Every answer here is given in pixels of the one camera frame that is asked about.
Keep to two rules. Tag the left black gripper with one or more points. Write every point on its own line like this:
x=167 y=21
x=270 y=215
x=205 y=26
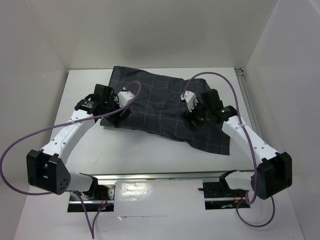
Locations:
x=117 y=120

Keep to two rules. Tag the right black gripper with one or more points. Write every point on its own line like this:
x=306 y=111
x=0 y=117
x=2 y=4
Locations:
x=187 y=117

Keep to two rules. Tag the dark grey checked pillowcase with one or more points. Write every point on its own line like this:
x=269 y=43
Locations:
x=158 y=109

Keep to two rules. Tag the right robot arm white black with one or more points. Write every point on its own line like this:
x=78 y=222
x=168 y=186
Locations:
x=272 y=170

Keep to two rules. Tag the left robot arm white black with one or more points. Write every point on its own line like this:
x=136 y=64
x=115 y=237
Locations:
x=46 y=168

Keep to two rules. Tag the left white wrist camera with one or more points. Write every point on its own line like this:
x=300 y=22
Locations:
x=124 y=97

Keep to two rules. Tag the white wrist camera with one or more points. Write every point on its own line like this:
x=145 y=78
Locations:
x=124 y=97
x=190 y=99

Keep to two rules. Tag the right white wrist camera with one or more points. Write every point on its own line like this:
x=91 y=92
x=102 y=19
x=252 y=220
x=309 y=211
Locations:
x=190 y=99

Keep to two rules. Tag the right side aluminium rail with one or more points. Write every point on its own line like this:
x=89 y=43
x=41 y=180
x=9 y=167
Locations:
x=250 y=100

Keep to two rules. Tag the aluminium rail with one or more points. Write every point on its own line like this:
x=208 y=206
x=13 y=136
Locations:
x=250 y=100
x=158 y=176

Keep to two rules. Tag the front aluminium rail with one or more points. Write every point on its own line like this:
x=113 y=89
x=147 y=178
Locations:
x=158 y=176

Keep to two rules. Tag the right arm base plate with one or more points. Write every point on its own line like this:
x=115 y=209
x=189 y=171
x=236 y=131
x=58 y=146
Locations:
x=219 y=197

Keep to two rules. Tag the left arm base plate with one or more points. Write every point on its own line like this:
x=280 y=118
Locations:
x=99 y=198

